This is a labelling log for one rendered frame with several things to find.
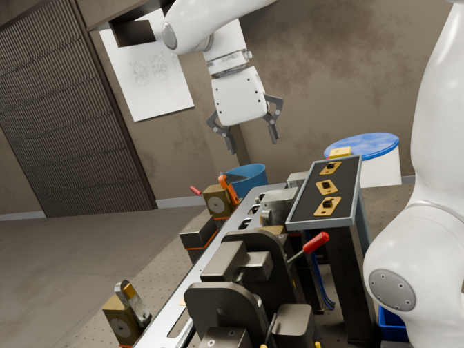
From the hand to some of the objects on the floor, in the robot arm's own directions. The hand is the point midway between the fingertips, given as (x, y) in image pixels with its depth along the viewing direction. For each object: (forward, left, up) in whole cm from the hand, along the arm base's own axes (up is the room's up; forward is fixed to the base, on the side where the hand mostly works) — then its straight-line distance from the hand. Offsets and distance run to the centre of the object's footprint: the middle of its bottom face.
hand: (253, 143), depth 76 cm
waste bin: (+108, -225, -120) cm, 277 cm away
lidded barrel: (0, -208, -126) cm, 243 cm away
